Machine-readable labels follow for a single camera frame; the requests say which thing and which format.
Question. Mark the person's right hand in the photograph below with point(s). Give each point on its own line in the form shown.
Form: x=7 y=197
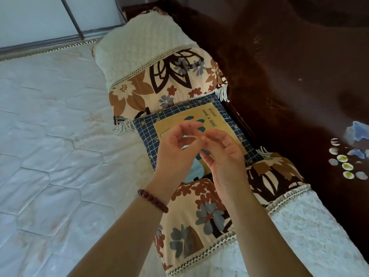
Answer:
x=230 y=167

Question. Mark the person's left hand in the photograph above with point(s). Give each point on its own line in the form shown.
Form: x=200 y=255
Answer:
x=170 y=161

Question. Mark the light blue eye mask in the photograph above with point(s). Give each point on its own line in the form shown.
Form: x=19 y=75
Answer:
x=193 y=173

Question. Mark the person's left forearm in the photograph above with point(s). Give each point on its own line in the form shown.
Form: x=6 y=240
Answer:
x=121 y=242

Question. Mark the person's right forearm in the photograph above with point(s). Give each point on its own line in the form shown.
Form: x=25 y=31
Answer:
x=259 y=239

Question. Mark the blue checked cactus cushion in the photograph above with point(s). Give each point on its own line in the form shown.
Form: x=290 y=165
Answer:
x=167 y=118

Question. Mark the floral pillow with white towel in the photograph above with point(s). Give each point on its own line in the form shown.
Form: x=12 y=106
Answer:
x=199 y=216
x=144 y=46

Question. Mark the dark wooden headboard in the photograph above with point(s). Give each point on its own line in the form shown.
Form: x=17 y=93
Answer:
x=288 y=69

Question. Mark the white quilted mattress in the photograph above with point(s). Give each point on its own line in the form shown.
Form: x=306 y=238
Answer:
x=57 y=141

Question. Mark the group of shiny headboard stickers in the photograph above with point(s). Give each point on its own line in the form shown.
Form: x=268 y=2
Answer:
x=347 y=165

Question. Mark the white sliding door wardrobe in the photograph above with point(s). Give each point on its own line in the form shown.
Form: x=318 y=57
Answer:
x=34 y=17

